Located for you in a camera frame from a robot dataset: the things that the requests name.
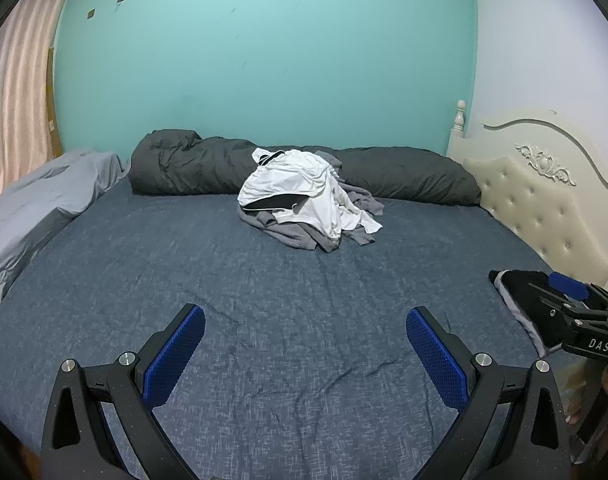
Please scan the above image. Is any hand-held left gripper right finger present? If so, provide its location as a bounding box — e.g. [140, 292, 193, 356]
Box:
[405, 306, 571, 480]

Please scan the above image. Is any pink curtain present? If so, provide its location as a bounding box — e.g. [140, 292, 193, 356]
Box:
[0, 0, 80, 211]

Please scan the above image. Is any grey garment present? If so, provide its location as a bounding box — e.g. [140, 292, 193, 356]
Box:
[236, 152, 385, 253]

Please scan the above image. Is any bed with blue patterned sheet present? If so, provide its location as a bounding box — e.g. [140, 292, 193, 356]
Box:
[0, 180, 605, 480]

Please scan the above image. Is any white t-shirt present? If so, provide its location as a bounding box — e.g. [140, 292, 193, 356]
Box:
[274, 180, 383, 248]

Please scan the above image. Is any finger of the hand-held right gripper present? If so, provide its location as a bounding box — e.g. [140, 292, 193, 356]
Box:
[526, 282, 592, 333]
[548, 271, 608, 311]

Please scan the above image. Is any light grey blanket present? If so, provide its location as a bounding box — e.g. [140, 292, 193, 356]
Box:
[0, 149, 130, 321]

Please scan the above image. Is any cream tufted headboard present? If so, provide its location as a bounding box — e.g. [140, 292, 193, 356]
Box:
[445, 100, 608, 291]

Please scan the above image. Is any dark grey duvet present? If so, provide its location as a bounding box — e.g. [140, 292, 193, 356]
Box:
[129, 129, 482, 207]

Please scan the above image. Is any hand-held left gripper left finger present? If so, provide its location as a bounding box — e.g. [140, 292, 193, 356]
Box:
[40, 303, 206, 480]

